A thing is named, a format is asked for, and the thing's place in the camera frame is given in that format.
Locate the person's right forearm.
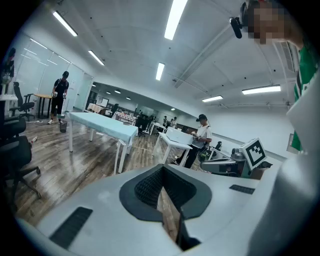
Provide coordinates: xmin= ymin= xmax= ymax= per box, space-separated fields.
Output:
xmin=249 ymin=167 xmax=267 ymax=181

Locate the ceiling air vent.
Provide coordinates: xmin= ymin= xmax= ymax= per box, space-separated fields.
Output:
xmin=273 ymin=41 xmax=300 ymax=73

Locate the white desk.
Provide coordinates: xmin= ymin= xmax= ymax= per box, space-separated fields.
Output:
xmin=0 ymin=94 xmax=19 ymax=118

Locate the white table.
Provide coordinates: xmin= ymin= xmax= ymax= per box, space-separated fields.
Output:
xmin=152 ymin=131 xmax=193 ymax=168

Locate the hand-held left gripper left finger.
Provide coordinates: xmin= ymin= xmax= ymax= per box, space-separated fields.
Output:
xmin=36 ymin=163 xmax=183 ymax=256

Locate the checkered cloth table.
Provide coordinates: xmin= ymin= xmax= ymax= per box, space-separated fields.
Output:
xmin=86 ymin=102 xmax=107 ymax=115
xmin=113 ymin=111 xmax=138 ymax=126

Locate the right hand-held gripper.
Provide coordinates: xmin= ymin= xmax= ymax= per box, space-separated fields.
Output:
xmin=201 ymin=137 xmax=273 ymax=179

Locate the round wooden table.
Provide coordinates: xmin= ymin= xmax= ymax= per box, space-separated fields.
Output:
xmin=33 ymin=93 xmax=54 ymax=120

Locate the person's head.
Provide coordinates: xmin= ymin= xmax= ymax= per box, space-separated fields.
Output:
xmin=246 ymin=0 xmax=305 ymax=47

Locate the long ceiling light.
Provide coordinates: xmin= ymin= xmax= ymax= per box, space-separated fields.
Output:
xmin=51 ymin=10 xmax=79 ymax=38
xmin=163 ymin=0 xmax=189 ymax=41
xmin=87 ymin=49 xmax=105 ymax=67
xmin=241 ymin=84 xmax=282 ymax=96
xmin=155 ymin=62 xmax=166 ymax=81
xmin=201 ymin=94 xmax=224 ymax=103

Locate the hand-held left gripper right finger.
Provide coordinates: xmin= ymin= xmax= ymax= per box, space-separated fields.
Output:
xmin=163 ymin=164 xmax=261 ymax=256

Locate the black head-worn camera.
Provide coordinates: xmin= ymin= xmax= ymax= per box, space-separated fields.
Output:
xmin=229 ymin=2 xmax=251 ymax=40

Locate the light blue table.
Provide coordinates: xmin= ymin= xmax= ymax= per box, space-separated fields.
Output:
xmin=65 ymin=111 xmax=139 ymax=176

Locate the green printed shirt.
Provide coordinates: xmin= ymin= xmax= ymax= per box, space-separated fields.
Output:
xmin=289 ymin=44 xmax=320 ymax=154

